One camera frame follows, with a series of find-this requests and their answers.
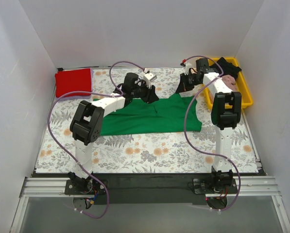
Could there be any green t shirt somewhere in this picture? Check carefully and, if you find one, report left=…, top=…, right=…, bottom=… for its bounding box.
left=101, top=94, right=193, bottom=136

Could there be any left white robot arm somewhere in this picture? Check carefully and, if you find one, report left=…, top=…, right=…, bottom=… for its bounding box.
left=70, top=71, right=159, bottom=194

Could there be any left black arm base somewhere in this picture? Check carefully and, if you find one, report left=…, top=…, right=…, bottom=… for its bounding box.
left=64, top=171, right=109, bottom=212

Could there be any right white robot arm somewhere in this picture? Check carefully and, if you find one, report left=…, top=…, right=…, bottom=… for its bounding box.
left=175, top=56, right=242, bottom=172

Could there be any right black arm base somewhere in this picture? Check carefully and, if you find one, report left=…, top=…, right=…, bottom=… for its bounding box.
left=187, top=167, right=238, bottom=211

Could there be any floral patterned table mat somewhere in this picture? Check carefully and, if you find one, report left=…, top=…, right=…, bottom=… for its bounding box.
left=35, top=68, right=261, bottom=173

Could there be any pink crumpled t shirt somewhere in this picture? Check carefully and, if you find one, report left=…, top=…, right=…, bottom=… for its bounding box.
left=222, top=75, right=239, bottom=92

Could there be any black crumpled t shirt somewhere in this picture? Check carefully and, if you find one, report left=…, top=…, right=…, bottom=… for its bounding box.
left=210, top=57, right=242, bottom=80

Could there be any red folded t shirt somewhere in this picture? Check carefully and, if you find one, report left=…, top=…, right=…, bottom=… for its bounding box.
left=55, top=68, right=92, bottom=98

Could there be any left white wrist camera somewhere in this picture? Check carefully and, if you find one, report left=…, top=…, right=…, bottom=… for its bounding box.
left=143, top=70, right=157, bottom=88

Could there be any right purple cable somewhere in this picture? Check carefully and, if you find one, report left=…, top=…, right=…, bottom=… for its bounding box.
left=181, top=55, right=240, bottom=212

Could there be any purple cable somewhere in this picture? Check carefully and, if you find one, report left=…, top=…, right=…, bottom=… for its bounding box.
left=181, top=55, right=240, bottom=212
left=49, top=60, right=150, bottom=218

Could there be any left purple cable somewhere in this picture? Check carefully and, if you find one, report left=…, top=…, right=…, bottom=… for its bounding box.
left=49, top=60, right=150, bottom=218

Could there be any aluminium frame rail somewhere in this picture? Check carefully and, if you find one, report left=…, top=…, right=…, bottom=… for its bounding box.
left=11, top=173, right=290, bottom=233

